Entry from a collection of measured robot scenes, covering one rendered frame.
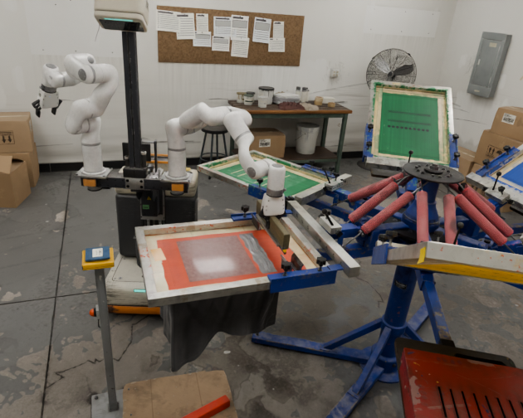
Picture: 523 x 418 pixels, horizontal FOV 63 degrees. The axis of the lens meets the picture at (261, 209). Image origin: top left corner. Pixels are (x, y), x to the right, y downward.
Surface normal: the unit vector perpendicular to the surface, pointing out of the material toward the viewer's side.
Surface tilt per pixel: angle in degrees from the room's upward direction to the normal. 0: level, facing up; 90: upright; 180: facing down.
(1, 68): 90
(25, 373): 0
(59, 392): 0
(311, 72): 90
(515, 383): 0
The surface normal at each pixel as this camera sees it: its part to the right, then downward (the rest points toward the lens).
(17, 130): 0.43, 0.38
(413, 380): 0.07, -0.90
